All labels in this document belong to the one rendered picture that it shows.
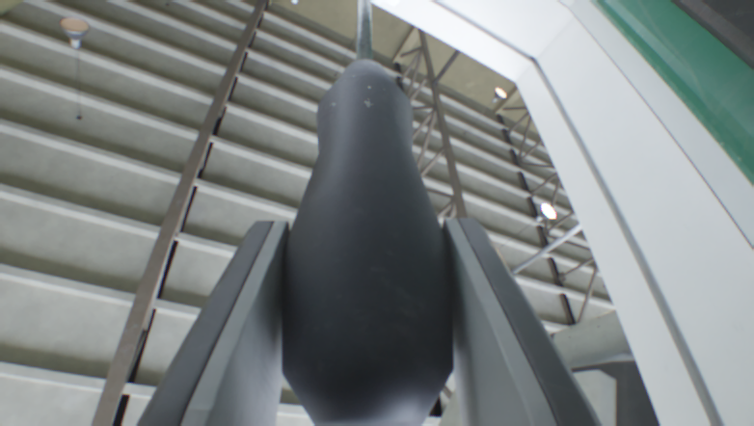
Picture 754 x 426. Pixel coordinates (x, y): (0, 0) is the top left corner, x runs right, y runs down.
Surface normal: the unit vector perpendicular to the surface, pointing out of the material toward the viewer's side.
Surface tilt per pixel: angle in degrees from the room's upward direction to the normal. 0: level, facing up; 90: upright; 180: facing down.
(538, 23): 90
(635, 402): 143
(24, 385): 180
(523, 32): 90
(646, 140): 90
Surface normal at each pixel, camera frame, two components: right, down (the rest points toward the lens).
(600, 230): -0.88, -0.29
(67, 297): 0.48, -0.56
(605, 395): -0.01, -0.90
